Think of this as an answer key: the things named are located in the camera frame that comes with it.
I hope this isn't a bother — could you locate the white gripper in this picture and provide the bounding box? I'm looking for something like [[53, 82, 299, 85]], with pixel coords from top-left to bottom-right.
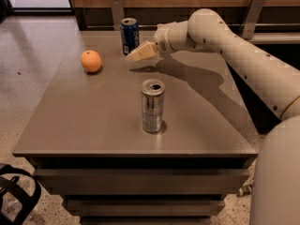
[[127, 23, 173, 62]]

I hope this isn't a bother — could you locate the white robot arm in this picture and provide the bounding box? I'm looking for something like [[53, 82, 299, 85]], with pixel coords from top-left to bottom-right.
[[127, 8, 300, 225]]

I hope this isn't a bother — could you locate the blue pepsi can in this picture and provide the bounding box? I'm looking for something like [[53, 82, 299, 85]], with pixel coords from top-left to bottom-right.
[[120, 18, 140, 55]]

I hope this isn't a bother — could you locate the silver energy drink can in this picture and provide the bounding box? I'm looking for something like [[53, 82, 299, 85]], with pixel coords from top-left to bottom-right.
[[141, 79, 165, 133]]

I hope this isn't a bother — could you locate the orange fruit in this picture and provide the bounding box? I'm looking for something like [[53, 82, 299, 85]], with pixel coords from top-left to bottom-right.
[[81, 50, 102, 73]]

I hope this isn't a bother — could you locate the grey drawer cabinet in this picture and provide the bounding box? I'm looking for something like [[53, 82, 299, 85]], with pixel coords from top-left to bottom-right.
[[14, 32, 257, 225]]

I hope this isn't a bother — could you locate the left metal bracket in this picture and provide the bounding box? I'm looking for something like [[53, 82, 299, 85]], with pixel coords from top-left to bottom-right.
[[110, 0, 124, 31]]

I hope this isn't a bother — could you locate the metal bracket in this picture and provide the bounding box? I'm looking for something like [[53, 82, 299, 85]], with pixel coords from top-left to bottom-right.
[[239, 0, 265, 40], [110, 0, 124, 31]]

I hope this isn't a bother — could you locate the metal rail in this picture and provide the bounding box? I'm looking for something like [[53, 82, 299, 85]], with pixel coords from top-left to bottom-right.
[[86, 22, 300, 30]]

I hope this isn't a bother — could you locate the right metal bracket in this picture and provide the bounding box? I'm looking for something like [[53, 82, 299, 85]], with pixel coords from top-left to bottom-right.
[[239, 0, 265, 40]]

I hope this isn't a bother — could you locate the black plastic frame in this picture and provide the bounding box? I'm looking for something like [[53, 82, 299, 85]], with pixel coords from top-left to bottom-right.
[[0, 163, 41, 225]]

